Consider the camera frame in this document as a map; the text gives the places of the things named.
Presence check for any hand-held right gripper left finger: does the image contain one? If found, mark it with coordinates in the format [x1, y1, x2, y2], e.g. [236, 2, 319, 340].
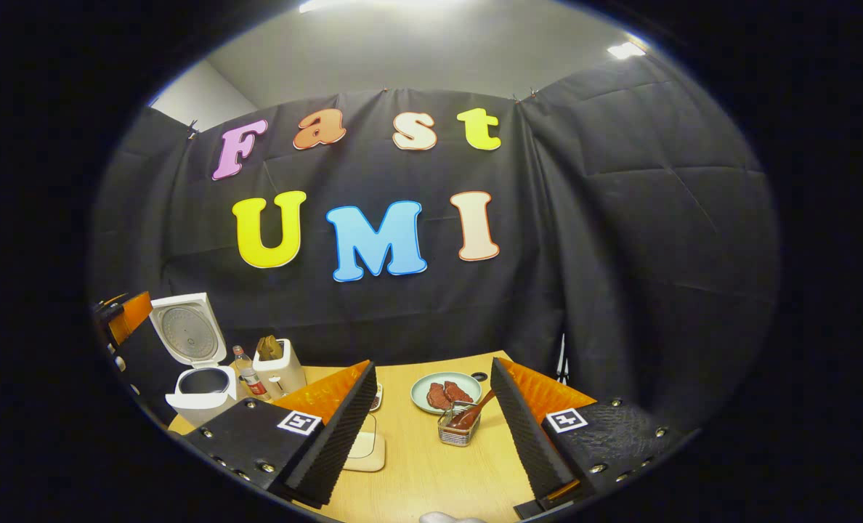
[185, 360, 378, 509]

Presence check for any white toaster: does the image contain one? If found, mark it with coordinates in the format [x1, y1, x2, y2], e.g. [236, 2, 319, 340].
[252, 338, 307, 399]

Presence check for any long ceiling light panel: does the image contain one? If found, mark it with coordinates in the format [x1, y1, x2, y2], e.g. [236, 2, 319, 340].
[299, 0, 432, 14]

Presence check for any black backdrop cloth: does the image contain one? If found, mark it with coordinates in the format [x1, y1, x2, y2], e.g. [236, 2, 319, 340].
[90, 54, 779, 437]

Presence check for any pale green plate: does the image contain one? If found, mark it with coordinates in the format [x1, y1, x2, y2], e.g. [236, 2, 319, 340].
[410, 372, 483, 415]

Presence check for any clear container of rice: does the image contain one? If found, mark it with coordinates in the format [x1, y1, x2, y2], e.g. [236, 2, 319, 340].
[344, 432, 387, 473]

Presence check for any white rice cooker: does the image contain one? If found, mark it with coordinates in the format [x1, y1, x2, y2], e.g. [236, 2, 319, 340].
[148, 293, 238, 428]

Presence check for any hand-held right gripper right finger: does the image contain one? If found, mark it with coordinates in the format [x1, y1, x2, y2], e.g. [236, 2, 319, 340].
[490, 357, 694, 519]

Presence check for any clear bottle with red label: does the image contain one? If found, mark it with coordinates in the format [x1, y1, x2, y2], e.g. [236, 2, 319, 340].
[232, 345, 272, 402]

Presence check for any wooden spoon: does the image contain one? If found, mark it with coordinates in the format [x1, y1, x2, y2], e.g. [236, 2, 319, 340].
[450, 390, 498, 431]

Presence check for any wire chopstick holder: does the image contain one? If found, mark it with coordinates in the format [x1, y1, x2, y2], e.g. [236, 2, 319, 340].
[437, 401, 482, 447]

